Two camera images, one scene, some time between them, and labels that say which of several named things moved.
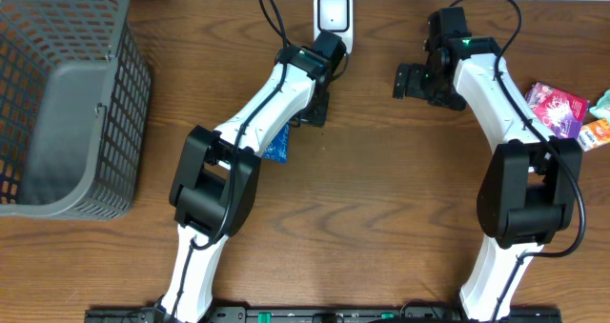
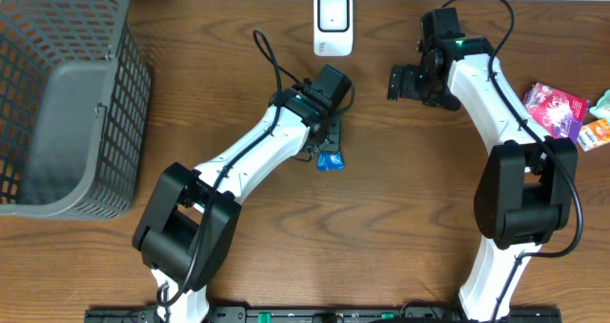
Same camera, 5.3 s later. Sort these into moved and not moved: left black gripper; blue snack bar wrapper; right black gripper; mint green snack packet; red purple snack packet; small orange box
Moved: blue snack bar wrapper; left black gripper
Not moved: red purple snack packet; mint green snack packet; small orange box; right black gripper
